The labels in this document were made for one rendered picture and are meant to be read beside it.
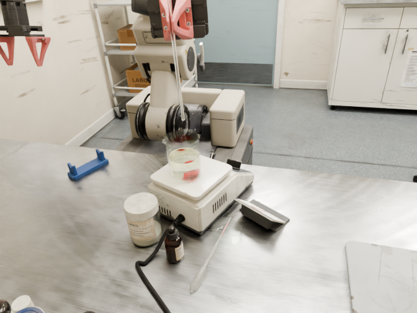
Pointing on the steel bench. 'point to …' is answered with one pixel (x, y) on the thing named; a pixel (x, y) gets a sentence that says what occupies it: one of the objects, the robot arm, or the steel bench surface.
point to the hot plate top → (216, 173)
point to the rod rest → (87, 166)
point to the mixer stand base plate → (381, 278)
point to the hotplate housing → (199, 213)
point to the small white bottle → (23, 301)
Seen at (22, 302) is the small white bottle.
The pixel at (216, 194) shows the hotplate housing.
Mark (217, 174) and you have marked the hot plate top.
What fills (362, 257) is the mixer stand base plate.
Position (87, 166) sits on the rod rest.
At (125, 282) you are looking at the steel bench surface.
